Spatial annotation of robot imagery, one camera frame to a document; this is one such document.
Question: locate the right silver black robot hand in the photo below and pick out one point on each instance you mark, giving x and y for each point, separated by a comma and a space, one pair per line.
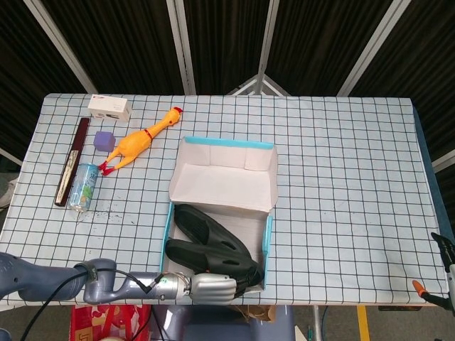
451, 284

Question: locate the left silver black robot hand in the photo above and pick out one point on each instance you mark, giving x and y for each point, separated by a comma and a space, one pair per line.
213, 289

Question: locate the black rubber slipper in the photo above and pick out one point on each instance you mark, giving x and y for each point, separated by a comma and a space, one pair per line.
213, 259
192, 223

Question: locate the light blue cardboard shoe box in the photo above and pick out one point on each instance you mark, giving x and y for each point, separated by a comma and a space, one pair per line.
227, 177

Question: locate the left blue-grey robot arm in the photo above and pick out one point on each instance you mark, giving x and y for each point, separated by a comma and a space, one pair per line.
53, 280

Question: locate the red patterned shopping bag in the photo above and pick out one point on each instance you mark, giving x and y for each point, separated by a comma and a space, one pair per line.
106, 323

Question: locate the dark red long fan box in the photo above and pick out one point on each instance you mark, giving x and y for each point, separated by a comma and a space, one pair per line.
73, 160

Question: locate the small white product box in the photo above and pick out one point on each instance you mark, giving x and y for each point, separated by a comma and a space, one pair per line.
108, 106

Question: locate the blue-grey plastic chair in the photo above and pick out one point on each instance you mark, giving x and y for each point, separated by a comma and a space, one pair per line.
213, 327

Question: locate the brown paper bag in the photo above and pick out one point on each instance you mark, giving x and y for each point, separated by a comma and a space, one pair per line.
256, 313

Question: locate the grey metal table leg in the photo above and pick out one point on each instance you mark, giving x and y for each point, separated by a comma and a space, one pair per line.
316, 323

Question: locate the white metal screen bar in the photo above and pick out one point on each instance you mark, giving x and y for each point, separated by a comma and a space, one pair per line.
444, 160
10, 156

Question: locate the light blue drink can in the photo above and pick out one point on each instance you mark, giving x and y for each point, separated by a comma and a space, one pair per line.
83, 188

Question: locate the yellow rubber chicken toy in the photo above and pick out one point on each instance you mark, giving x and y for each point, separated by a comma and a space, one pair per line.
133, 144

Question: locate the purple foam cube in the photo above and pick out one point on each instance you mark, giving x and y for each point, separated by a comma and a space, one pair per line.
104, 141

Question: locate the white triangular screen foot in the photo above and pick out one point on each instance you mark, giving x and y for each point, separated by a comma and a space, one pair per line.
256, 82

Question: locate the white metal screen post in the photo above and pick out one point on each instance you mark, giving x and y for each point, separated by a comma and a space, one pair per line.
369, 46
60, 46
181, 46
266, 46

